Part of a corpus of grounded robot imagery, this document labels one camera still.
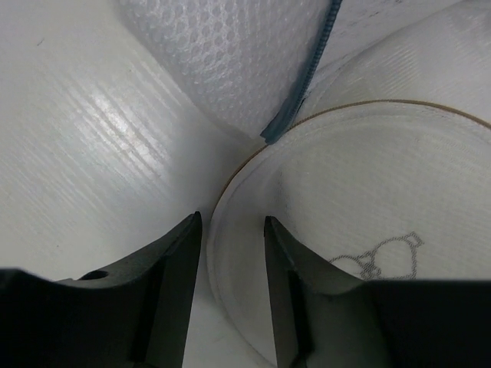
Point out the tan-trimmed white laundry bag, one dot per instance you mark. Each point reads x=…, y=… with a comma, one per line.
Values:
x=383, y=189

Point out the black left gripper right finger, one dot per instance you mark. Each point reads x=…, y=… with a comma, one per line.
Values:
x=325, y=317

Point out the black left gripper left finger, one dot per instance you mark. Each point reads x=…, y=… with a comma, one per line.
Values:
x=132, y=313

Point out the grey-trimmed white laundry bag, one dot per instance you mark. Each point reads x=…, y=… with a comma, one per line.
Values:
x=260, y=66

